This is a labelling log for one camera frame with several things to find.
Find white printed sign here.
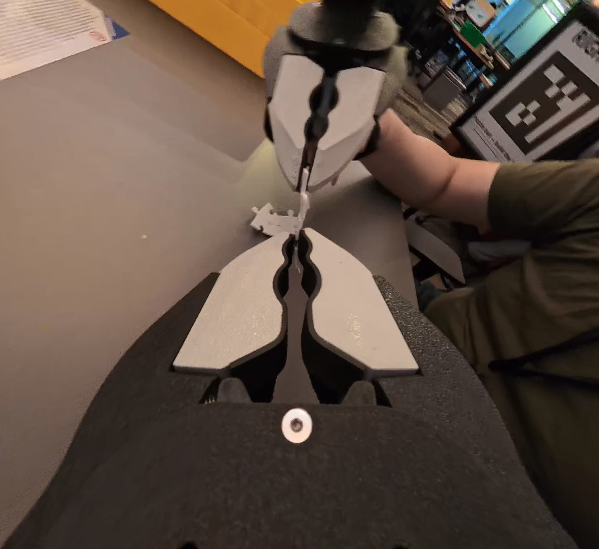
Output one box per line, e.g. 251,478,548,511
450,2,599,162

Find person's right forearm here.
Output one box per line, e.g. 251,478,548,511
359,109,501,232

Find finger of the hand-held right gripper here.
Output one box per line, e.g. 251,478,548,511
268,53,327,192
306,66,388,193

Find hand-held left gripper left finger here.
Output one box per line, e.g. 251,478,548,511
173,231,289,377

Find white instruction leaflet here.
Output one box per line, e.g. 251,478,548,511
0,0,130,80

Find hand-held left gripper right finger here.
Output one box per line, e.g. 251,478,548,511
299,229,419,378

